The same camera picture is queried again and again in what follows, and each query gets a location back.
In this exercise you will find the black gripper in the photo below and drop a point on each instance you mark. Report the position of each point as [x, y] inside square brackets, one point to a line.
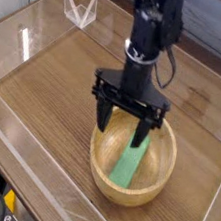
[132, 90]

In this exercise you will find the green rectangular block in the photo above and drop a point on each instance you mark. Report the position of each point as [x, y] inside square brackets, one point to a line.
[127, 164]

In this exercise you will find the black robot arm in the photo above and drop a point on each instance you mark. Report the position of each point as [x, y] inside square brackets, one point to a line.
[157, 26]

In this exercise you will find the brown wooden bowl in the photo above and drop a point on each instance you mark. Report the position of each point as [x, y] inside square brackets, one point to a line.
[154, 170]

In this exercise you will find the yellow sticker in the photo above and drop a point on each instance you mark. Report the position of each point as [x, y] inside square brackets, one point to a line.
[9, 199]

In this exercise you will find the clear acrylic corner bracket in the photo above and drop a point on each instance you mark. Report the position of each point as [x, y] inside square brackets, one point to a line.
[80, 15]

